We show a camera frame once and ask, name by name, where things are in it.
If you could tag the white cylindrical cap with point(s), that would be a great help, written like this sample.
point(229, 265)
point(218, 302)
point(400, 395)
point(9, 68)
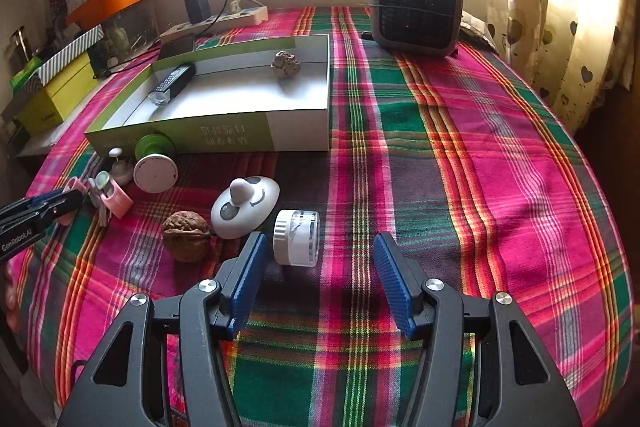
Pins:
point(296, 239)

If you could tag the striped box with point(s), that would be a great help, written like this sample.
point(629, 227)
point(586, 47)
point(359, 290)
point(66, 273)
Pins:
point(65, 54)

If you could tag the green and white spool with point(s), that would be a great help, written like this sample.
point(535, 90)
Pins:
point(155, 174)

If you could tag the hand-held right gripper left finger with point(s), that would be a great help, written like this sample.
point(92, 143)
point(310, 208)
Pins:
point(245, 287)

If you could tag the brown massager with white ball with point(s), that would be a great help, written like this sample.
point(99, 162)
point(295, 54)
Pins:
point(120, 172)

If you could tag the small green box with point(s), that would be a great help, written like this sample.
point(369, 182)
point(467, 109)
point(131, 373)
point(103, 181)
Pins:
point(25, 74)

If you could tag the black smartphone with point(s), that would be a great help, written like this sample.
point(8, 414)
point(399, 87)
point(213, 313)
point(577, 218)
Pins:
point(176, 48)

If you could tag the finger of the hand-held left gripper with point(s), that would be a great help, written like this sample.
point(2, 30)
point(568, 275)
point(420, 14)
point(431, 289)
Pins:
point(50, 216)
point(35, 203)

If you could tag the grey space heater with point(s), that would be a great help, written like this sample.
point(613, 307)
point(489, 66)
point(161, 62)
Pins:
point(415, 7)

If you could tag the green and white cardboard box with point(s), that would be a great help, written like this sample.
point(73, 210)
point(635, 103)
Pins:
point(240, 92)

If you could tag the plaid blanket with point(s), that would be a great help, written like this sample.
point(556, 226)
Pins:
point(450, 157)

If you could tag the heart print curtain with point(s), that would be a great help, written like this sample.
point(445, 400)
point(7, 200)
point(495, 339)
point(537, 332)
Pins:
point(550, 7)

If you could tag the white oval massager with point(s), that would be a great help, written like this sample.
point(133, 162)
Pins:
point(245, 212)

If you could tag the yellow box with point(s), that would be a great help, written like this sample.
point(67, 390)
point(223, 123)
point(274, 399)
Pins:
point(55, 99)

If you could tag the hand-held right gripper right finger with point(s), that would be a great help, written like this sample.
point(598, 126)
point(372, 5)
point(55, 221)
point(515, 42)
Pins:
point(395, 287)

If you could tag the smooth brown walnut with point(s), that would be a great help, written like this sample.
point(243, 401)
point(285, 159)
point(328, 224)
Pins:
point(186, 237)

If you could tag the white power strip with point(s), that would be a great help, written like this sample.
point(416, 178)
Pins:
point(240, 17)

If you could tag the black and silver bike light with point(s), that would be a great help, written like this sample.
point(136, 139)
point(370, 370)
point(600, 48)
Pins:
point(172, 82)

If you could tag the rough grey walnut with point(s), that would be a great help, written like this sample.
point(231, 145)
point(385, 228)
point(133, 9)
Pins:
point(285, 65)

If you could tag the black charger adapter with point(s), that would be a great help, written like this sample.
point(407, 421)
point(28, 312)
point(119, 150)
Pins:
point(197, 7)

